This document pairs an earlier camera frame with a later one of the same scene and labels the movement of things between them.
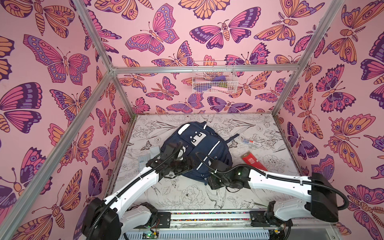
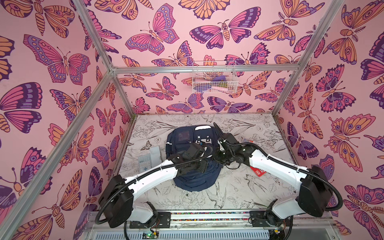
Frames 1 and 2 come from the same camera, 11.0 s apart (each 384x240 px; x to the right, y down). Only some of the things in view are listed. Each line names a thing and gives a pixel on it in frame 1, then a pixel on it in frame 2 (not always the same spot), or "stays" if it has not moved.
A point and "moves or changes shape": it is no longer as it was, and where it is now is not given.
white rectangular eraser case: [154, 151] stays
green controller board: [149, 236] stays
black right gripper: [212, 180] -> [223, 139]
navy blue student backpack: [204, 144] moves or changes shape
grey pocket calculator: [142, 160] stays
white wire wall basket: [214, 77] stays
